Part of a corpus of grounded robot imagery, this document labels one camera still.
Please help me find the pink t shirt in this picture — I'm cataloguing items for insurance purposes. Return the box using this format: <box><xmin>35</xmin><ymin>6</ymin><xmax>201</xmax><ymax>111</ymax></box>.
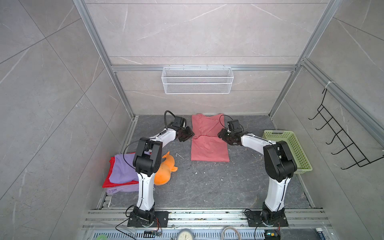
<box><xmin>191</xmin><ymin>114</ymin><xmax>230</xmax><ymax>163</ymax></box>

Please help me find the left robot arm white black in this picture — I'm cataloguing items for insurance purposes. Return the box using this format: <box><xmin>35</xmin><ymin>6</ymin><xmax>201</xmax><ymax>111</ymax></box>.
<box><xmin>129</xmin><ymin>127</ymin><xmax>194</xmax><ymax>227</ymax></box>

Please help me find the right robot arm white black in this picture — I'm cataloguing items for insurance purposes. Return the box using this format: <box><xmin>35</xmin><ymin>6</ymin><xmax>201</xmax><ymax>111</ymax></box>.
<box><xmin>218</xmin><ymin>129</ymin><xmax>297</xmax><ymax>227</ymax></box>

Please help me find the orange plush fish toy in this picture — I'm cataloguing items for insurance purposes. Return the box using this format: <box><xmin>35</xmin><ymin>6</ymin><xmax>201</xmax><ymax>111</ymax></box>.
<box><xmin>154</xmin><ymin>152</ymin><xmax>178</xmax><ymax>186</ymax></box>

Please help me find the green plastic basket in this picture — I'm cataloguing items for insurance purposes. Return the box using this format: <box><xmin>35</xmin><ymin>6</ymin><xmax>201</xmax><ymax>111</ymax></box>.
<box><xmin>263</xmin><ymin>130</ymin><xmax>313</xmax><ymax>174</ymax></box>

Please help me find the red folded t shirt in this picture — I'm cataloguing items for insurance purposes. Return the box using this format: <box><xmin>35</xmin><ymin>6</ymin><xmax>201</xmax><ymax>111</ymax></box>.
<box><xmin>101</xmin><ymin>152</ymin><xmax>140</xmax><ymax>189</ymax></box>

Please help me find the round pressure gauge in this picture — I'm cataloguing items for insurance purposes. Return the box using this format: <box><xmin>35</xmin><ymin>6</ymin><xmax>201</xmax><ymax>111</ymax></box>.
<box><xmin>176</xmin><ymin>229</ymin><xmax>195</xmax><ymax>240</ymax></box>

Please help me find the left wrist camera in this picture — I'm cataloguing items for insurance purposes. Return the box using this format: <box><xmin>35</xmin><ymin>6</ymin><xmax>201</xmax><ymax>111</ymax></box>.
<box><xmin>170</xmin><ymin>116</ymin><xmax>186</xmax><ymax>131</ymax></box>

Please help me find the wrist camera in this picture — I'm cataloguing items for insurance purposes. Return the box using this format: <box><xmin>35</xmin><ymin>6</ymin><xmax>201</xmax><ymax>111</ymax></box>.
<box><xmin>227</xmin><ymin>120</ymin><xmax>244</xmax><ymax>133</ymax></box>
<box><xmin>170</xmin><ymin>116</ymin><xmax>186</xmax><ymax>131</ymax></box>

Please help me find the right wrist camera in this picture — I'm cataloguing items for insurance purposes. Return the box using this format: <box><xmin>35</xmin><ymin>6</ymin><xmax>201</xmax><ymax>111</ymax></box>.
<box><xmin>227</xmin><ymin>120</ymin><xmax>244</xmax><ymax>133</ymax></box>

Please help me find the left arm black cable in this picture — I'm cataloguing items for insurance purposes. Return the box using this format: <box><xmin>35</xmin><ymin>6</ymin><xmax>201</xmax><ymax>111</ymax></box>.
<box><xmin>163</xmin><ymin>110</ymin><xmax>177</xmax><ymax>131</ymax></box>

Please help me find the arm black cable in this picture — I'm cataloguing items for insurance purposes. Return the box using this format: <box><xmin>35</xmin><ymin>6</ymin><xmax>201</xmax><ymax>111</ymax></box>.
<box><xmin>218</xmin><ymin>114</ymin><xmax>245</xmax><ymax>134</ymax></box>
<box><xmin>163</xmin><ymin>110</ymin><xmax>177</xmax><ymax>131</ymax></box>

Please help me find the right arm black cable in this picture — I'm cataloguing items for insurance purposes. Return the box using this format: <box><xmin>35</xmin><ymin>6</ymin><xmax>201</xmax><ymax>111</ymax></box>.
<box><xmin>218</xmin><ymin>114</ymin><xmax>245</xmax><ymax>134</ymax></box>

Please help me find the white wire mesh shelf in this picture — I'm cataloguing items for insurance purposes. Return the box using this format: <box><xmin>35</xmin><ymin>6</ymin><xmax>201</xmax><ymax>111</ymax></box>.
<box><xmin>162</xmin><ymin>67</ymin><xmax>234</xmax><ymax>95</ymax></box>

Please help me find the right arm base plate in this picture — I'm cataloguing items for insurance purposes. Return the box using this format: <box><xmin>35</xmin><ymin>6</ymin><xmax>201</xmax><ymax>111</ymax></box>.
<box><xmin>244</xmin><ymin>209</ymin><xmax>289</xmax><ymax>228</ymax></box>

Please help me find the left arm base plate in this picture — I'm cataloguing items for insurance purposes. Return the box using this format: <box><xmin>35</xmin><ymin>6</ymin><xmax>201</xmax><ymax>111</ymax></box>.
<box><xmin>127</xmin><ymin>211</ymin><xmax>169</xmax><ymax>228</ymax></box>

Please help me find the white cable loop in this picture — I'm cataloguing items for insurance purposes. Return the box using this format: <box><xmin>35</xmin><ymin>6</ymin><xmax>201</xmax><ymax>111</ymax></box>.
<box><xmin>221</xmin><ymin>225</ymin><xmax>242</xmax><ymax>240</ymax></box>

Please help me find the black wire hook rack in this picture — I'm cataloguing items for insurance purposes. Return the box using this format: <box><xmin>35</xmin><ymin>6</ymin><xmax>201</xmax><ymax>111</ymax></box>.
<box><xmin>308</xmin><ymin>89</ymin><xmax>384</xmax><ymax>170</ymax></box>

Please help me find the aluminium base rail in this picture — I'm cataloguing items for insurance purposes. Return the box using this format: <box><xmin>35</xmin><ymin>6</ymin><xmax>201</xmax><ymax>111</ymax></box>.
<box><xmin>80</xmin><ymin>209</ymin><xmax>338</xmax><ymax>240</ymax></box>

